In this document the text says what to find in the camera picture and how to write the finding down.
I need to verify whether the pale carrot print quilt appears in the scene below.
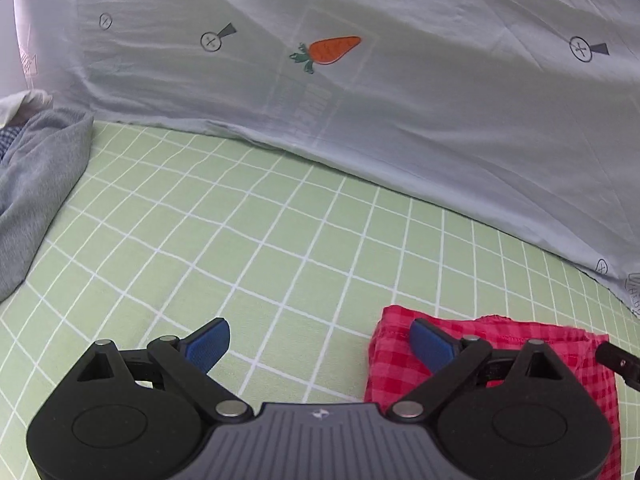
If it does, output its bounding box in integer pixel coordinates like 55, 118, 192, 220
12, 0, 640, 319

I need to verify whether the blue checked cloth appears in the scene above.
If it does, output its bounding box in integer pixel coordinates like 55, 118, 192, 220
0, 125, 32, 167

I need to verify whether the red checked garment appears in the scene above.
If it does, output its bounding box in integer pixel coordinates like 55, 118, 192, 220
364, 305, 622, 480

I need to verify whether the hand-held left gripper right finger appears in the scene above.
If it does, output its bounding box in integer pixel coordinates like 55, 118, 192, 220
390, 318, 569, 423

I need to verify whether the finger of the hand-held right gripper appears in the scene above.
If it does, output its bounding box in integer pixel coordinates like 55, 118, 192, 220
595, 341, 640, 389

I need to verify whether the grey knit garment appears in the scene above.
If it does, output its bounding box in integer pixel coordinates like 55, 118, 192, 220
0, 108, 96, 304

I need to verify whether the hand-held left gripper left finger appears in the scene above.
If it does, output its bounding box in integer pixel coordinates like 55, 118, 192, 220
75, 317, 251, 423

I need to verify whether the green checked bed sheet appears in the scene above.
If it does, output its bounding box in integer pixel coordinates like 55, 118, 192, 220
0, 120, 640, 480

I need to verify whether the white cloth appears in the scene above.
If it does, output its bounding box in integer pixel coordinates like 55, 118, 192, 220
0, 89, 54, 129

